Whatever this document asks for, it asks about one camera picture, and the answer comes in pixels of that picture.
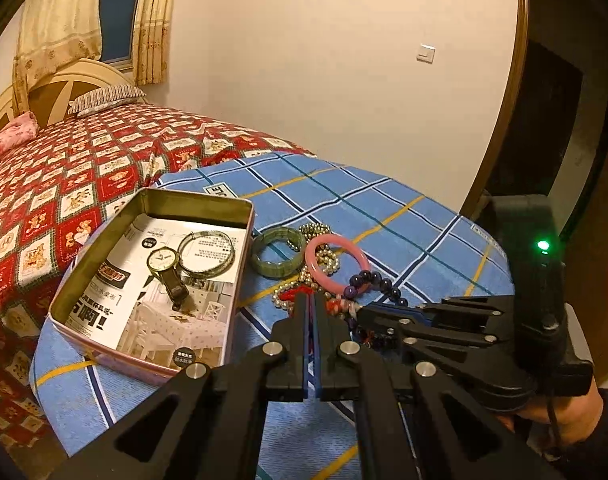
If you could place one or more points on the striped pillow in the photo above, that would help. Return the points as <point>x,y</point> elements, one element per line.
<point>106,99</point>

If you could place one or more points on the pink metal tin box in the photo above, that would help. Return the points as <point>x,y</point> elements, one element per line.
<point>196,206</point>

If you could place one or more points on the blue plaid towel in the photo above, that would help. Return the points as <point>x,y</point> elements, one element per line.
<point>384,200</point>

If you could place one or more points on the cream wooden headboard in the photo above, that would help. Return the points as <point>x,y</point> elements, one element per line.
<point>59,95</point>

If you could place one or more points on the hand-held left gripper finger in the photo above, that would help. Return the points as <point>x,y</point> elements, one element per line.
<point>307,322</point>
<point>318,322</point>

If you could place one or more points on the dark wooden door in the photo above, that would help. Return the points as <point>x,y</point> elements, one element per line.
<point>559,135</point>

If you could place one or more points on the pink bangle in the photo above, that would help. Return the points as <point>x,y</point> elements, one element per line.
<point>334,287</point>

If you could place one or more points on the clear green bangle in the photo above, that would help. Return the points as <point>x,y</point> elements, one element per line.
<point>180,256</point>

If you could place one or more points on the printed paper leaflet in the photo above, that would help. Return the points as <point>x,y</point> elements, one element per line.
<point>184,325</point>

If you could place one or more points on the narrow beige floral curtain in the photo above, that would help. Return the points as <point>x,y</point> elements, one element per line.
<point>154,20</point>

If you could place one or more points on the pink floral pillow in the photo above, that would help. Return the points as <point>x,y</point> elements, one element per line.
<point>11,135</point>

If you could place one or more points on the red patterned bed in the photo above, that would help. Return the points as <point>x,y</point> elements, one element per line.
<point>84,160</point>

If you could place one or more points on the window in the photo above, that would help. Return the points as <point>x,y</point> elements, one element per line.
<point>119,20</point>

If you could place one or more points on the brown wooden door frame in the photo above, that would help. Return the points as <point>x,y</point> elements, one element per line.
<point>514,60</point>

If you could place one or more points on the person's right hand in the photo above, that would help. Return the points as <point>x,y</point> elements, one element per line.
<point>574,422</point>

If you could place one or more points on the white light switch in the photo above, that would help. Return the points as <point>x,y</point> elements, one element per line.
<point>426,53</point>

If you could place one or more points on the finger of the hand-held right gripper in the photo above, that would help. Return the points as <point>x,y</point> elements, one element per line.
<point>464,310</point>
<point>434,341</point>

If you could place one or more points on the wide beige floral curtain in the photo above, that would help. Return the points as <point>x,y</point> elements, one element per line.
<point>59,20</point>

